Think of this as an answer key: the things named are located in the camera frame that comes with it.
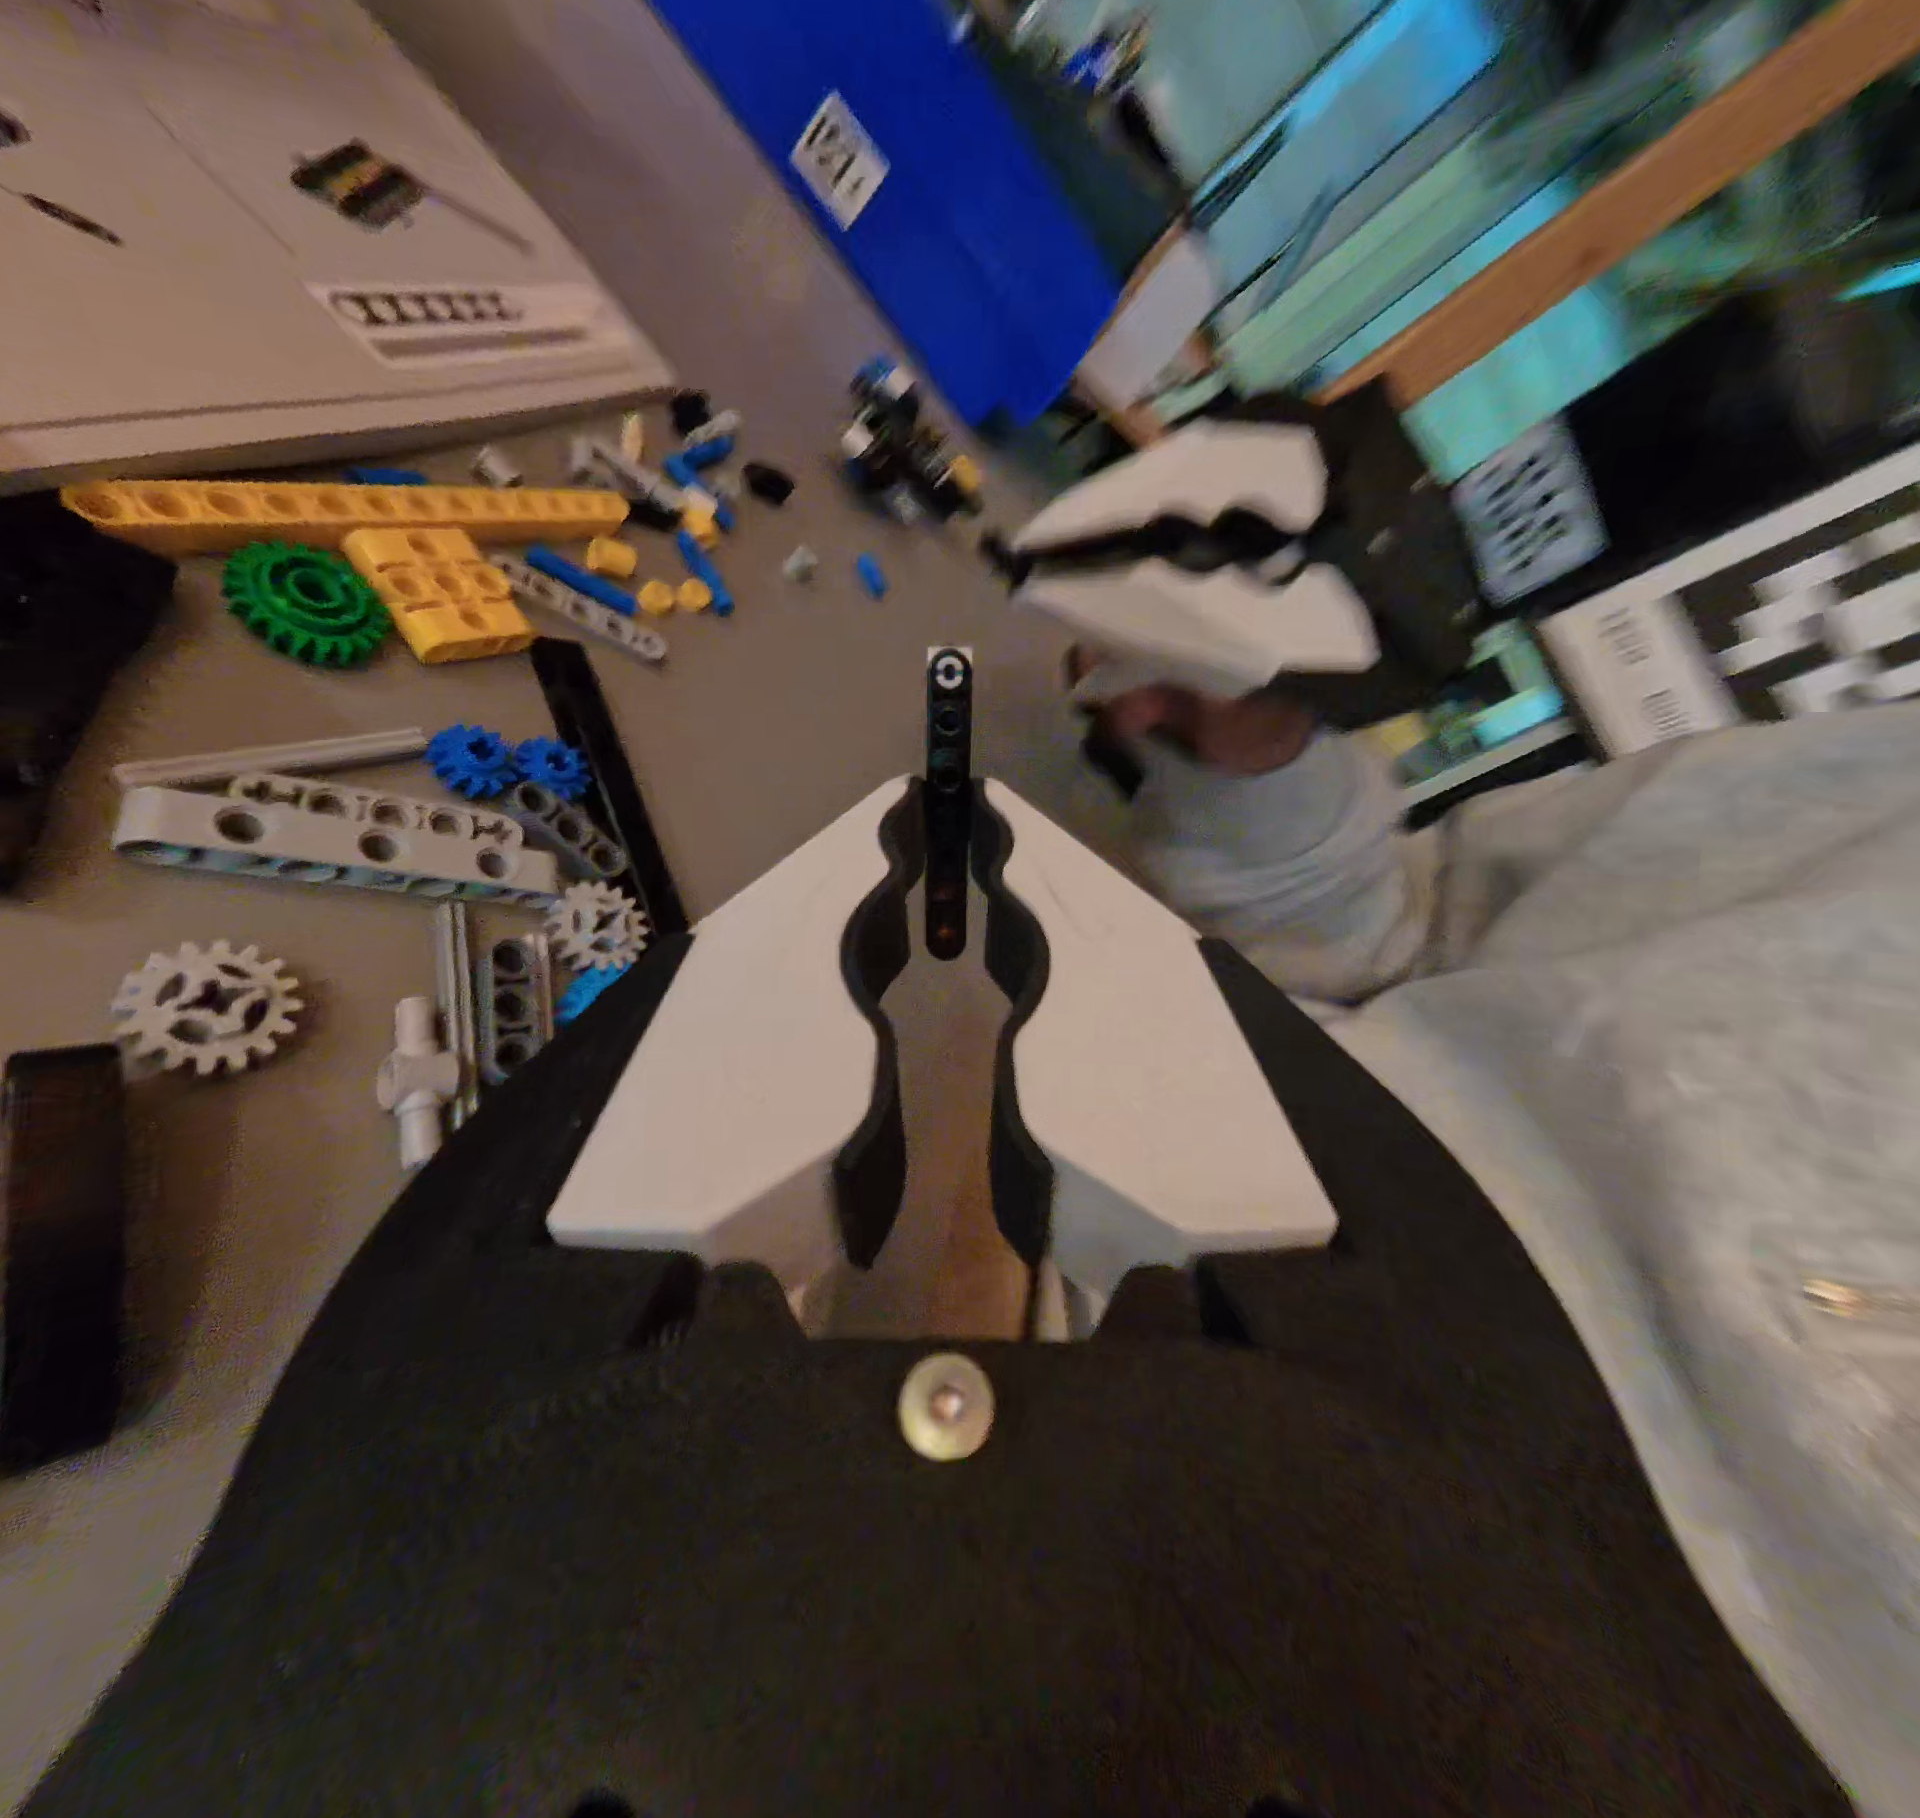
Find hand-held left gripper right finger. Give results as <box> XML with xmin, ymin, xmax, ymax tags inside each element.
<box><xmin>975</xmin><ymin>776</ymin><xmax>1339</xmax><ymax>1334</ymax></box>

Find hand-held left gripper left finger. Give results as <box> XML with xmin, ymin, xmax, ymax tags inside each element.
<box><xmin>544</xmin><ymin>776</ymin><xmax>919</xmax><ymax>1327</ymax></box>

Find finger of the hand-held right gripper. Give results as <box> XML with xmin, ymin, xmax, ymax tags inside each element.
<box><xmin>1006</xmin><ymin>556</ymin><xmax>1384</xmax><ymax>707</ymax></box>
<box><xmin>1006</xmin><ymin>422</ymin><xmax>1338</xmax><ymax>567</ymax></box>

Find black yellow lego beam assembly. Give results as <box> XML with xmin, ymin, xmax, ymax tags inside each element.
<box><xmin>919</xmin><ymin>644</ymin><xmax>978</xmax><ymax>961</ymax></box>

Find person's right forearm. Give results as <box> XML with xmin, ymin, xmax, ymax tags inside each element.
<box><xmin>1115</xmin><ymin>722</ymin><xmax>1456</xmax><ymax>1008</ymax></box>

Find small white lego gear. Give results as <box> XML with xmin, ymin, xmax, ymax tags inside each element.
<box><xmin>542</xmin><ymin>880</ymin><xmax>648</xmax><ymax>971</ymax></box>

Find small lego assembly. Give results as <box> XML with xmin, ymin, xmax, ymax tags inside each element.
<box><xmin>838</xmin><ymin>354</ymin><xmax>986</xmax><ymax>525</ymax></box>

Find white lego cross connector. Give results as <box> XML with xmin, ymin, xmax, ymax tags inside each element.
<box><xmin>375</xmin><ymin>996</ymin><xmax>452</xmax><ymax>1175</ymax></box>

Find dark grey short lego beam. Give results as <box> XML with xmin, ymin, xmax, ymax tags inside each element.
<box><xmin>503</xmin><ymin>784</ymin><xmax>628</xmax><ymax>882</ymax></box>

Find long black lego beam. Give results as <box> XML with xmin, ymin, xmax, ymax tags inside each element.
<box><xmin>528</xmin><ymin>636</ymin><xmax>693</xmax><ymax>933</ymax></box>

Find light grey long lego beam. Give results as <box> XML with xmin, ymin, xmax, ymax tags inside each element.
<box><xmin>111</xmin><ymin>784</ymin><xmax>562</xmax><ymax>908</ymax></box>

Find scattered small lego pieces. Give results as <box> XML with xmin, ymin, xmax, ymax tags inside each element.
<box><xmin>471</xmin><ymin>394</ymin><xmax>742</xmax><ymax>619</ymax></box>

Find light grey short lego beam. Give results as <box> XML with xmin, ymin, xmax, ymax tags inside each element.
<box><xmin>488</xmin><ymin>551</ymin><xmax>669</xmax><ymax>668</ymax></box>

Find large white lego gear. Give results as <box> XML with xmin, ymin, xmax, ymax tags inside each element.
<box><xmin>109</xmin><ymin>940</ymin><xmax>305</xmax><ymax>1076</ymax></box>

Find green lego gear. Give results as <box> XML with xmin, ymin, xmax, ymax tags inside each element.
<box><xmin>222</xmin><ymin>541</ymin><xmax>396</xmax><ymax>671</ymax></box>

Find black curved lego piece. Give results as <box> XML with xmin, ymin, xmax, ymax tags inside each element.
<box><xmin>0</xmin><ymin>1045</ymin><xmax>130</xmax><ymax>1474</ymax></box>

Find long yellow lego beam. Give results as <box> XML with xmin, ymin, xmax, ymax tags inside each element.
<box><xmin>61</xmin><ymin>475</ymin><xmax>631</xmax><ymax>558</ymax></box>

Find lego instruction booklet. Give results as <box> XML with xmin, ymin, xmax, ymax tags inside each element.
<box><xmin>0</xmin><ymin>0</ymin><xmax>675</xmax><ymax>491</ymax></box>

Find person's right hand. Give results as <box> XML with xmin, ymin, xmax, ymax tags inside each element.
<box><xmin>1067</xmin><ymin>679</ymin><xmax>1329</xmax><ymax>791</ymax></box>

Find dark grey three-hole beam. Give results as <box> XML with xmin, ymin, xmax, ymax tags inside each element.
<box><xmin>480</xmin><ymin>930</ymin><xmax>555</xmax><ymax>1076</ymax></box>

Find framed black white marker sign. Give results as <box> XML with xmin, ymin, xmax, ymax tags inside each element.
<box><xmin>1530</xmin><ymin>489</ymin><xmax>1920</xmax><ymax>757</ymax></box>

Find blue storage bin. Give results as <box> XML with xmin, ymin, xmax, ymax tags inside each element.
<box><xmin>612</xmin><ymin>0</ymin><xmax>1173</xmax><ymax>424</ymax></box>

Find wooden railing beam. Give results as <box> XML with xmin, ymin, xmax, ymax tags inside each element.
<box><xmin>1318</xmin><ymin>0</ymin><xmax>1920</xmax><ymax>410</ymax></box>

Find yellow lego frame piece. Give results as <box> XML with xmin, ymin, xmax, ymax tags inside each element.
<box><xmin>340</xmin><ymin>525</ymin><xmax>538</xmax><ymax>665</ymax></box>

